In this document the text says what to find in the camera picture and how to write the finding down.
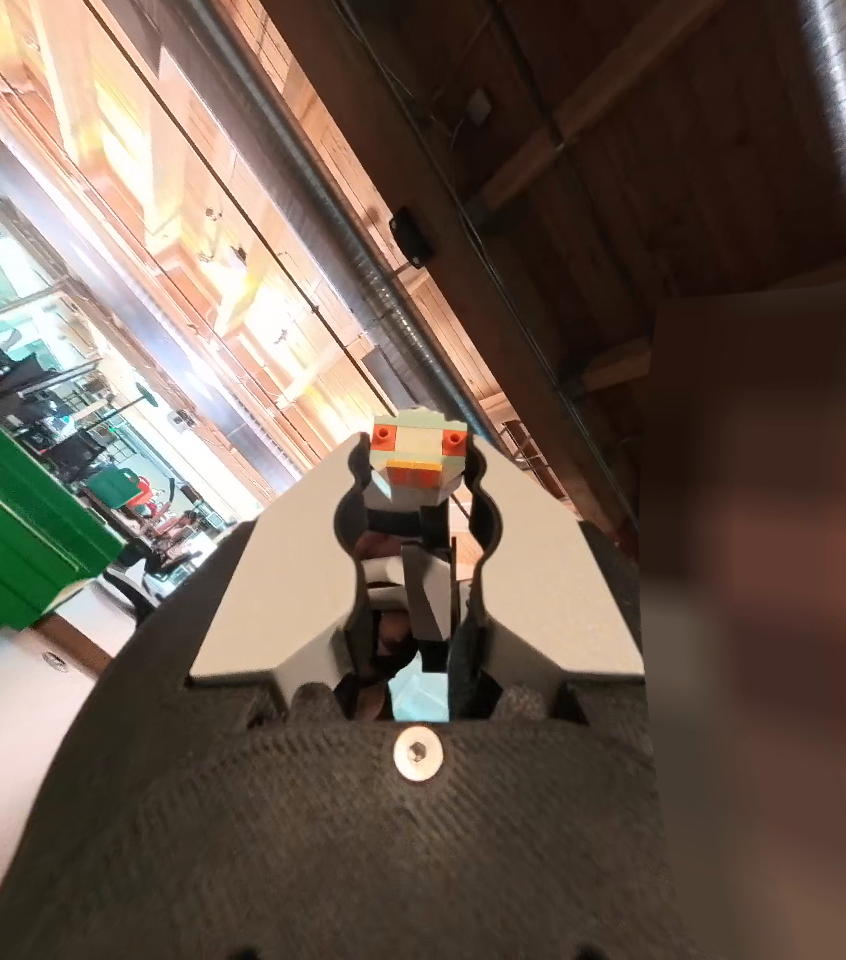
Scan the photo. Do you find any narrow metal ceiling duct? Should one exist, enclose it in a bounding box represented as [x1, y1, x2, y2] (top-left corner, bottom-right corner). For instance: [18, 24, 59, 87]
[183, 0, 503, 451]

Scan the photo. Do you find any lego bird model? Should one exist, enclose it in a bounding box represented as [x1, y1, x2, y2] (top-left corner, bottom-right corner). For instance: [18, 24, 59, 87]
[361, 408, 469, 669]

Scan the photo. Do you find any green plastic bin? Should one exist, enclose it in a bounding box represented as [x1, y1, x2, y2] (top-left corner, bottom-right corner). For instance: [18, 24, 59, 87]
[0, 390, 126, 639]

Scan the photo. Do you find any black office chair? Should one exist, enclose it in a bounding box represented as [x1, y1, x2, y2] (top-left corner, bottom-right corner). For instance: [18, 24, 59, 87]
[0, 315, 102, 481]

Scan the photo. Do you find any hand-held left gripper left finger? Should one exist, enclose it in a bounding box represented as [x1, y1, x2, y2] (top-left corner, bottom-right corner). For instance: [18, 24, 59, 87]
[189, 435, 366, 687]

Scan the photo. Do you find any black ceiling box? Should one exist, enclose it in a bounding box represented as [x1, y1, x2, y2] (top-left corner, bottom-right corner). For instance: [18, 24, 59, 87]
[389, 208, 437, 269]

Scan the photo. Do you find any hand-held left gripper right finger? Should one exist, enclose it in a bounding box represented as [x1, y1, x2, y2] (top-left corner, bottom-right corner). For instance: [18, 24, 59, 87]
[466, 438, 647, 687]

